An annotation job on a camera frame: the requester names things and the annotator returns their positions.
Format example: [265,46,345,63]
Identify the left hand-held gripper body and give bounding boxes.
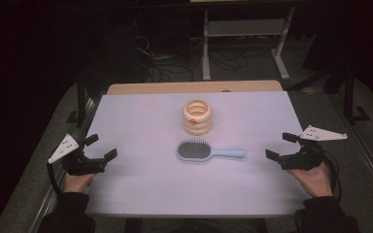
[48,134,109,177]

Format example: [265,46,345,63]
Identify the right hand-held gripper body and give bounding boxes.
[279,124,349,172]

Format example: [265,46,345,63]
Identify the light blue hairbrush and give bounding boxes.
[176,139,246,163]

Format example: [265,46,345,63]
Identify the cream ringed cup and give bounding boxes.
[182,98,213,137]

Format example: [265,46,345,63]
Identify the person's left hand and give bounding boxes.
[62,173,96,194]

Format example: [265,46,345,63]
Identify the person's right hand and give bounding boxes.
[286,161,334,199]

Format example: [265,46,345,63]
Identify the black metal stand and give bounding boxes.
[65,73,89,128]
[342,63,372,126]

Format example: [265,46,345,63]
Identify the white table mat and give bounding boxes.
[85,90,313,217]

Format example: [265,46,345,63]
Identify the wooden table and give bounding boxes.
[106,80,285,96]

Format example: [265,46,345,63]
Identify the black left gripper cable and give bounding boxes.
[46,162,62,195]

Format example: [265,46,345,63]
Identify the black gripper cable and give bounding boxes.
[314,147,343,202]
[46,162,62,195]

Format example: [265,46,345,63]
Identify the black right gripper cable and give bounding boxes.
[314,147,343,202]

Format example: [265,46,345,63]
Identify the black floor cables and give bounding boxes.
[133,34,251,83]

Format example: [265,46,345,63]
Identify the white metal desk frame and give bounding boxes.
[201,5,296,82]

